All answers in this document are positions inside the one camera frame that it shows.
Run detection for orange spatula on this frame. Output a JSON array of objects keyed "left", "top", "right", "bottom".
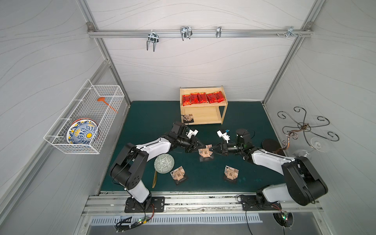
[{"left": 97, "top": 97, "right": 118, "bottom": 113}]

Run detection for brown tea bag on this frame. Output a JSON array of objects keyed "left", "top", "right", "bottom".
[
  {"left": 224, "top": 165, "right": 239, "bottom": 183},
  {"left": 170, "top": 166, "right": 188, "bottom": 185},
  {"left": 198, "top": 145, "right": 214, "bottom": 162},
  {"left": 181, "top": 114, "right": 194, "bottom": 123}
]

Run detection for red tea bag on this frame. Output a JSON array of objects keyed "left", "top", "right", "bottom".
[
  {"left": 182, "top": 95, "right": 192, "bottom": 106},
  {"left": 190, "top": 93, "right": 200, "bottom": 104},
  {"left": 213, "top": 91, "right": 226, "bottom": 103},
  {"left": 206, "top": 93, "right": 218, "bottom": 103},
  {"left": 198, "top": 92, "right": 209, "bottom": 104}
]

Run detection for wine glass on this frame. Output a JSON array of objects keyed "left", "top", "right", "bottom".
[{"left": 292, "top": 137, "right": 330, "bottom": 160}]

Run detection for green patterned bowl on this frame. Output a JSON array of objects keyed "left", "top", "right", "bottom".
[{"left": 154, "top": 154, "right": 175, "bottom": 174}]

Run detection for white vent strip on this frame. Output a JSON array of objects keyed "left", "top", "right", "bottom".
[{"left": 90, "top": 212, "right": 262, "bottom": 226}]

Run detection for aluminium top rail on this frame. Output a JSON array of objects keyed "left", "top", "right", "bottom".
[{"left": 88, "top": 29, "right": 313, "bottom": 39}]

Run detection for gold knife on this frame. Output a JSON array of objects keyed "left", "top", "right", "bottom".
[{"left": 152, "top": 157, "right": 158, "bottom": 189}]

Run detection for metal loop hook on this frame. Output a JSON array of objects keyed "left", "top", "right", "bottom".
[{"left": 180, "top": 26, "right": 193, "bottom": 41}]

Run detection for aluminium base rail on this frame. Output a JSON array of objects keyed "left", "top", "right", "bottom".
[{"left": 82, "top": 192, "right": 324, "bottom": 216}]

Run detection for left base cables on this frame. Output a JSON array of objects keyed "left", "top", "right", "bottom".
[{"left": 114, "top": 202, "right": 155, "bottom": 233}]

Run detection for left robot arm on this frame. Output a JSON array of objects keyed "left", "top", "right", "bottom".
[{"left": 110, "top": 122, "right": 206, "bottom": 208}]

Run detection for blue yellow patterned plate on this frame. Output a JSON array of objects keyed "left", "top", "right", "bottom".
[{"left": 66, "top": 118, "right": 99, "bottom": 145}]

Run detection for small metal hook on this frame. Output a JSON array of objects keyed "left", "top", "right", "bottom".
[{"left": 215, "top": 26, "right": 222, "bottom": 38}]

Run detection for green table mat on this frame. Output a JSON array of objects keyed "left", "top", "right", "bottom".
[{"left": 113, "top": 101, "right": 284, "bottom": 192}]

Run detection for white wire basket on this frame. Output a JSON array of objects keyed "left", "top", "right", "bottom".
[{"left": 44, "top": 80, "right": 124, "bottom": 155}]

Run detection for wooden two-tier shelf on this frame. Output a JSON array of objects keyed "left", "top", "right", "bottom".
[{"left": 180, "top": 86, "right": 228, "bottom": 125}]

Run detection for metal clamp hook right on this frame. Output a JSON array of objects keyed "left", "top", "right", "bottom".
[{"left": 276, "top": 26, "right": 303, "bottom": 38}]

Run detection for metal double hook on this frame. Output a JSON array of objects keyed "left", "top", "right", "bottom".
[{"left": 146, "top": 32, "right": 159, "bottom": 52}]

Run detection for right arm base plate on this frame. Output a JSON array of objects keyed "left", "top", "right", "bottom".
[{"left": 237, "top": 194, "right": 282, "bottom": 211}]

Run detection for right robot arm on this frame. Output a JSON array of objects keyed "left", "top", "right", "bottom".
[{"left": 210, "top": 129, "right": 329, "bottom": 206}]

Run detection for metal scroll glass holder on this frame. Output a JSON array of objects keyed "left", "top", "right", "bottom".
[{"left": 262, "top": 106, "right": 340, "bottom": 155}]

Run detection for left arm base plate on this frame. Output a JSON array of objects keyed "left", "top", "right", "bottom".
[{"left": 124, "top": 196, "right": 165, "bottom": 213}]

